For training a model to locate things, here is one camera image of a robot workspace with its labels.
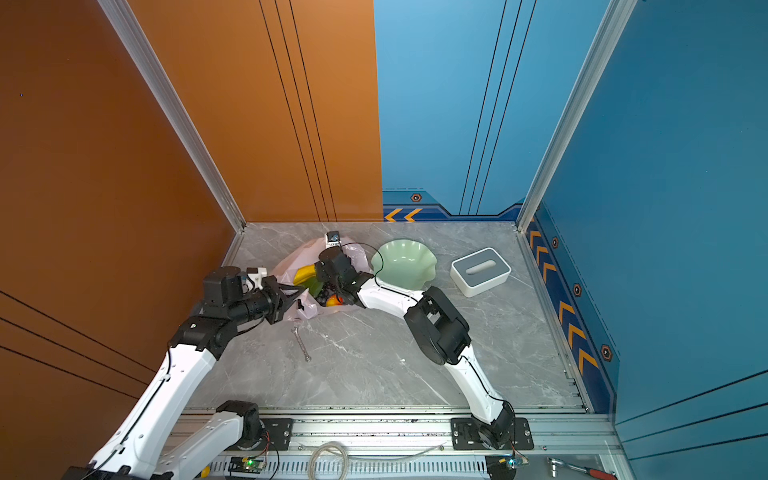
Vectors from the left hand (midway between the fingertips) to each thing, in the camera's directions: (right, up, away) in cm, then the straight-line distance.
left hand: (306, 284), depth 73 cm
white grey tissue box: (+51, +1, +29) cm, 59 cm away
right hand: (-1, +6, +20) cm, 21 cm away
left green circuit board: (-15, -43, -2) cm, 46 cm away
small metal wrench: (-4, -23, +13) cm, 27 cm away
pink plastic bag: (-1, -5, -1) cm, 5 cm away
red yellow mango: (+2, -7, +19) cm, 21 cm away
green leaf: (-4, -3, +21) cm, 22 cm away
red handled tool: (+68, -43, -5) cm, 81 cm away
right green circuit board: (+48, -43, -2) cm, 65 cm away
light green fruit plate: (+26, +4, +36) cm, 44 cm away
